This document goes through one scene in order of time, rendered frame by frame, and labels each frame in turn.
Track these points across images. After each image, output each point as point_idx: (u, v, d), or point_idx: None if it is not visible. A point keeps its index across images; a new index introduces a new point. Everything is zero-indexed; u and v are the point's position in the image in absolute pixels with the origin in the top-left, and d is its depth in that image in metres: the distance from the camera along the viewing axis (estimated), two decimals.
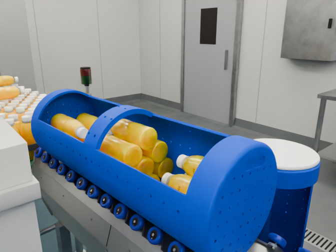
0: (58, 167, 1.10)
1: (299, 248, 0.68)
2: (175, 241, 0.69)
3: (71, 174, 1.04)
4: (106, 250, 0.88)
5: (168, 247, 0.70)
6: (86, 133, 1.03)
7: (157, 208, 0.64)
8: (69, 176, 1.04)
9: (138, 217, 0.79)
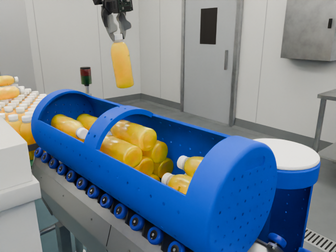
0: (58, 167, 1.10)
1: (299, 248, 0.68)
2: (175, 241, 0.69)
3: (71, 174, 1.04)
4: (106, 250, 0.88)
5: (168, 247, 0.70)
6: (86, 133, 1.03)
7: (157, 208, 0.64)
8: (69, 176, 1.04)
9: (138, 217, 0.79)
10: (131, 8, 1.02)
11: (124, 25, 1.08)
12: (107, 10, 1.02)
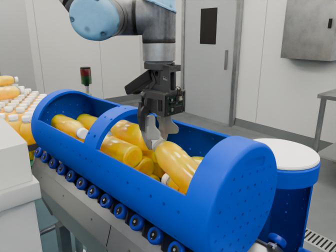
0: (58, 167, 1.10)
1: (299, 248, 0.68)
2: (175, 241, 0.69)
3: (71, 174, 1.04)
4: (106, 250, 0.88)
5: (168, 247, 0.70)
6: (86, 133, 1.03)
7: (157, 208, 0.64)
8: (69, 176, 1.04)
9: (138, 217, 0.79)
10: (182, 108, 0.69)
11: (167, 127, 0.74)
12: (146, 109, 0.69)
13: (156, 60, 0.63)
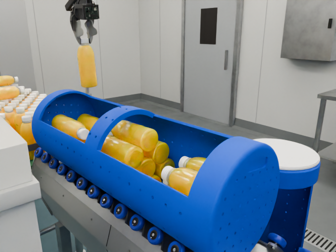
0: (59, 166, 1.10)
1: (299, 248, 0.68)
2: (177, 242, 0.69)
3: (71, 175, 1.04)
4: (106, 250, 0.88)
5: (169, 245, 0.70)
6: (87, 134, 1.02)
7: (159, 210, 0.63)
8: (69, 176, 1.04)
9: (138, 218, 0.78)
10: (97, 16, 1.13)
11: (91, 31, 1.19)
12: (75, 16, 1.13)
13: None
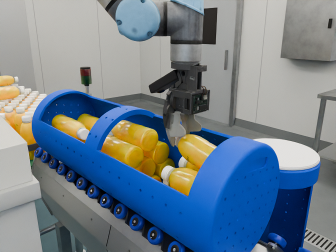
0: (59, 166, 1.10)
1: (299, 248, 0.68)
2: (177, 242, 0.69)
3: (71, 175, 1.04)
4: (106, 250, 0.88)
5: (169, 245, 0.70)
6: (87, 134, 1.02)
7: (159, 210, 0.63)
8: (69, 176, 1.04)
9: (138, 218, 0.78)
10: (206, 107, 0.72)
11: (189, 125, 0.77)
12: (172, 107, 0.72)
13: (184, 60, 0.66)
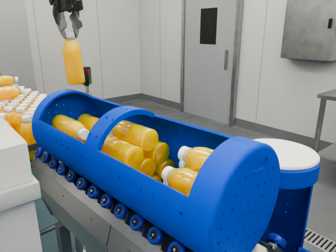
0: (59, 166, 1.10)
1: (299, 248, 0.68)
2: (177, 242, 0.69)
3: (71, 175, 1.04)
4: (106, 250, 0.88)
5: (169, 244, 0.70)
6: (87, 134, 1.02)
7: (160, 210, 0.63)
8: (69, 176, 1.04)
9: (138, 218, 0.78)
10: (81, 7, 1.07)
11: (76, 24, 1.12)
12: (58, 8, 1.07)
13: None
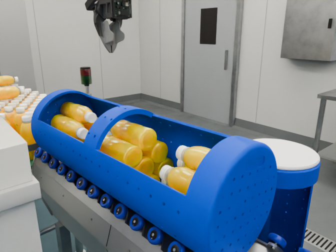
0: (58, 167, 1.10)
1: (299, 248, 0.68)
2: (175, 241, 0.69)
3: (71, 174, 1.04)
4: (106, 250, 0.88)
5: (168, 247, 0.70)
6: (86, 133, 1.03)
7: (157, 208, 0.64)
8: (69, 176, 1.04)
9: (138, 217, 0.79)
10: (129, 14, 0.83)
11: (116, 36, 0.87)
12: (100, 15, 0.83)
13: None
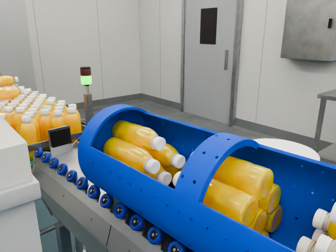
0: (59, 166, 1.10)
1: None
2: None
3: (68, 174, 1.05)
4: (106, 250, 0.88)
5: None
6: (158, 166, 0.78)
7: None
8: (70, 174, 1.04)
9: (131, 221, 0.79)
10: None
11: None
12: None
13: None
